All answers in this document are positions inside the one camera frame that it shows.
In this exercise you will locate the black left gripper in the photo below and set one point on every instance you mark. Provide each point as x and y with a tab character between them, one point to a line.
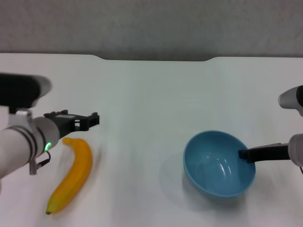
64	123

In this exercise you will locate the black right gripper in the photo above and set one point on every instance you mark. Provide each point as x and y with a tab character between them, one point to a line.
270	152

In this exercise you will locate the blue bowl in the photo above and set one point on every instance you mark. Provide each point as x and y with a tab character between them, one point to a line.
213	170

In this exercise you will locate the yellow banana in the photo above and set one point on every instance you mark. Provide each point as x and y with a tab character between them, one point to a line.
78	163

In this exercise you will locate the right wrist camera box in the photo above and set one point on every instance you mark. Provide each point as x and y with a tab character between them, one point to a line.
290	99

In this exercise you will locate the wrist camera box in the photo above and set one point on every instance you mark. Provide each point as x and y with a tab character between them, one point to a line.
290	99
19	91

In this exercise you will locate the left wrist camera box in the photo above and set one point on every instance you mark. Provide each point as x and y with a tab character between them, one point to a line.
19	91

